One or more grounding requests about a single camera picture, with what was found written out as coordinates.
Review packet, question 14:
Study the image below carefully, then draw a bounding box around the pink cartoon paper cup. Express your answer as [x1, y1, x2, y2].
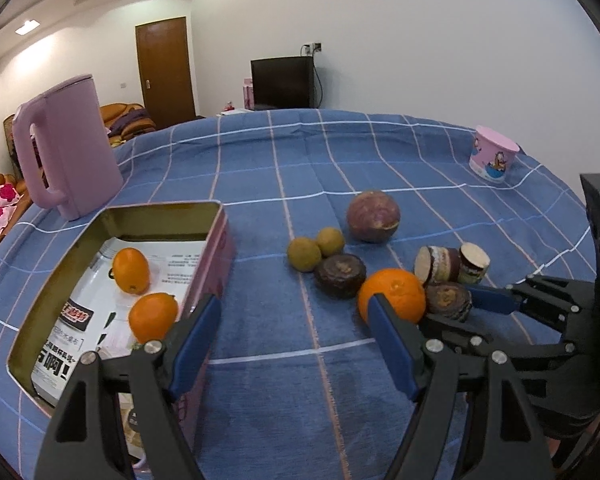
[468, 125, 521, 184]

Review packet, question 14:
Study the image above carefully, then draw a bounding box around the purple cloth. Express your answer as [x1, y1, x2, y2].
[111, 110, 156, 141]

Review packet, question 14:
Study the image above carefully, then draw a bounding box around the blue checked cloth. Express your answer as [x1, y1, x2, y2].
[0, 107, 600, 480]

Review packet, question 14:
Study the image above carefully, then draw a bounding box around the pink electric kettle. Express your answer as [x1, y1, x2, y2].
[11, 74, 126, 222]

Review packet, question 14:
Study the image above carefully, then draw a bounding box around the printed paper liner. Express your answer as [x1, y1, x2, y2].
[30, 237, 208, 408]

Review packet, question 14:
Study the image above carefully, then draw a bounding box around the black television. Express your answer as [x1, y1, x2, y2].
[250, 56, 315, 111]

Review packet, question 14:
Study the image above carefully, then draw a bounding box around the oval orange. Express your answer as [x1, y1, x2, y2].
[111, 247, 151, 295]

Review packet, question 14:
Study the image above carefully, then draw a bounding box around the dark wrinkled passion fruit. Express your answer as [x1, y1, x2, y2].
[424, 282, 473, 323]
[313, 253, 367, 300]

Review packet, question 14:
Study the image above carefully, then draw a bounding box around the black power cable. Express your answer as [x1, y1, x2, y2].
[313, 54, 327, 109]

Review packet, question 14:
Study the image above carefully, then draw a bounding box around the pink metal tin box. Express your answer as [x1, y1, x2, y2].
[6, 200, 238, 471]

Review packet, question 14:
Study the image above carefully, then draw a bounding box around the large purple passion fruit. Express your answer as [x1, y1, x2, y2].
[346, 190, 401, 244]

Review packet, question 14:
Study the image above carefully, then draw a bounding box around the small yellow-green fruit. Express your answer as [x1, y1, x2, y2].
[287, 237, 323, 273]
[316, 227, 345, 259]

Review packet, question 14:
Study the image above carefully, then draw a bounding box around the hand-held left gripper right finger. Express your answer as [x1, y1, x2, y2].
[367, 292, 553, 480]

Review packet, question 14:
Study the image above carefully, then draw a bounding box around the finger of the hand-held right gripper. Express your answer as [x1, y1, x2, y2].
[465, 275, 596, 348]
[420, 312, 577, 361]

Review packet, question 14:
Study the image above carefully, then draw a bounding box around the large round orange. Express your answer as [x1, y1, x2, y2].
[357, 268, 427, 328]

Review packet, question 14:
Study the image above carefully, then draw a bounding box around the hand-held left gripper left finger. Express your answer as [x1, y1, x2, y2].
[35, 294, 223, 480]

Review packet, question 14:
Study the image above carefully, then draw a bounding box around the brown wooden door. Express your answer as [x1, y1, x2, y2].
[135, 16, 197, 130]

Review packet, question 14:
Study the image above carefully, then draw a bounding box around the brown leather armchair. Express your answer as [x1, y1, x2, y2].
[100, 103, 157, 147]

